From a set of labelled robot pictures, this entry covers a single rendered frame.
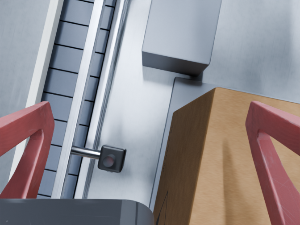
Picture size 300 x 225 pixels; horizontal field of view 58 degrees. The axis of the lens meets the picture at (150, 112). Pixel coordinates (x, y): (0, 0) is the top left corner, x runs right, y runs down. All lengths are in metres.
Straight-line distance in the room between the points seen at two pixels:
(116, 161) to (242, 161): 0.18
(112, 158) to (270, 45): 0.35
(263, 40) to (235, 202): 0.38
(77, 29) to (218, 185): 0.34
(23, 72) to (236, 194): 0.42
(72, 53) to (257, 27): 0.32
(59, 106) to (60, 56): 0.08
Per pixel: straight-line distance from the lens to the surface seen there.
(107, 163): 0.31
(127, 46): 0.49
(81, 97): 0.35
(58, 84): 0.44
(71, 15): 0.47
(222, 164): 0.19
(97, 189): 0.49
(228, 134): 0.19
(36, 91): 0.42
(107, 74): 0.43
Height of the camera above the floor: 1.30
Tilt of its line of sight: 86 degrees down
